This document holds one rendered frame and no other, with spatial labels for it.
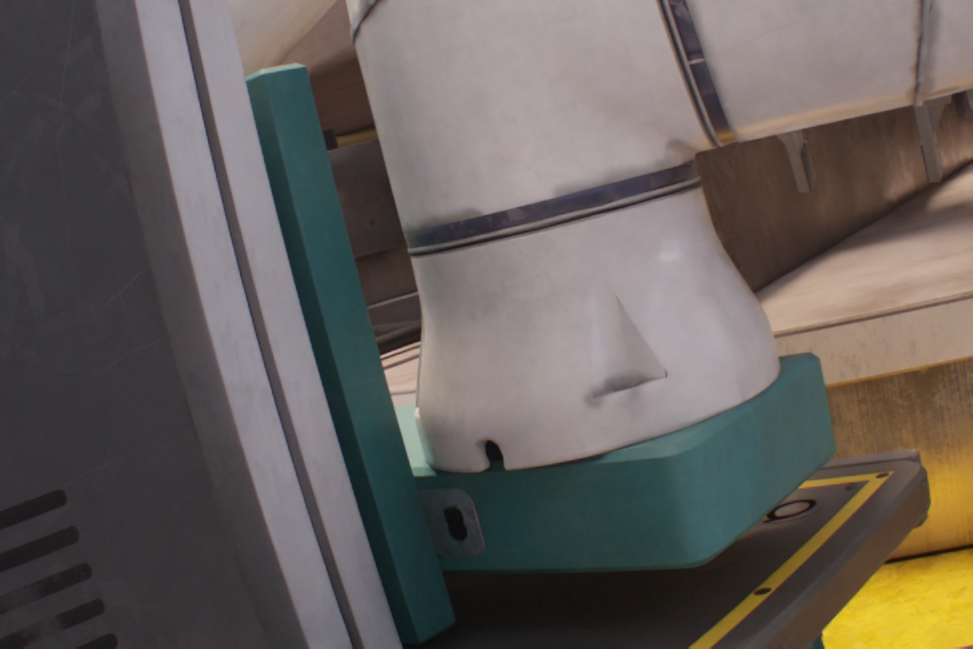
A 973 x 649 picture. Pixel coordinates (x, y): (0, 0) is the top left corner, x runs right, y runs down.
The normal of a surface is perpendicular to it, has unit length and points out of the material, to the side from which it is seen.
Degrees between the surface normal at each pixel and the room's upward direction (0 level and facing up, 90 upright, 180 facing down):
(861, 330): 90
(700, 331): 68
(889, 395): 90
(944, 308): 90
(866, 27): 111
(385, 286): 90
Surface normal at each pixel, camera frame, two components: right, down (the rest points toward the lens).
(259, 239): 0.74, -0.14
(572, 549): -0.62, 0.22
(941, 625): -0.26, -0.96
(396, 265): 0.40, -0.36
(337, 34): -0.79, 0.25
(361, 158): 0.51, -0.06
